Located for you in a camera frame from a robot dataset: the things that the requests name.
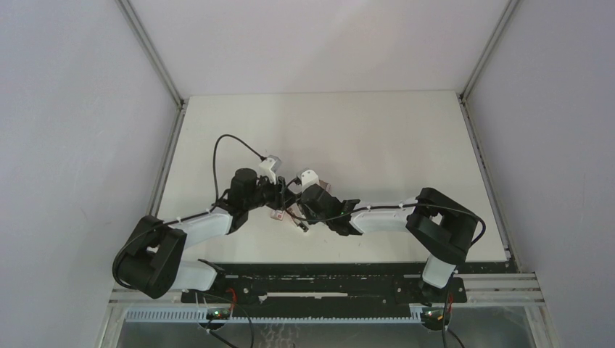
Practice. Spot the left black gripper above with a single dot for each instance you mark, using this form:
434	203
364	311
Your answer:
277	191

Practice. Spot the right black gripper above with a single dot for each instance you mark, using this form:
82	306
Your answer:
305	211

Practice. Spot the pink stapler top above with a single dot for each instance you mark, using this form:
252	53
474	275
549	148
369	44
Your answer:
297	218

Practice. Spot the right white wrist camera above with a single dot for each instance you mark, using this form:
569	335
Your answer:
307	178

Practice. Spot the red white staple box sleeve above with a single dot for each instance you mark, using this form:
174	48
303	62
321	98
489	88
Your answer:
277	215

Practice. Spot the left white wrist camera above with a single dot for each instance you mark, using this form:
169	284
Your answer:
268	168

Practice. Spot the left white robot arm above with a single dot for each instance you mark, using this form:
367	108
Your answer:
151	261

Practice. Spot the black front mounting rail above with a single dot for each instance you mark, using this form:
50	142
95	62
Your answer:
326	290

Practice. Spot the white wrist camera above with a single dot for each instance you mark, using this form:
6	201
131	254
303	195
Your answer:
307	178
268	168

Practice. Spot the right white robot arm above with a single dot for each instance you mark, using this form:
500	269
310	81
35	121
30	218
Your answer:
445	228

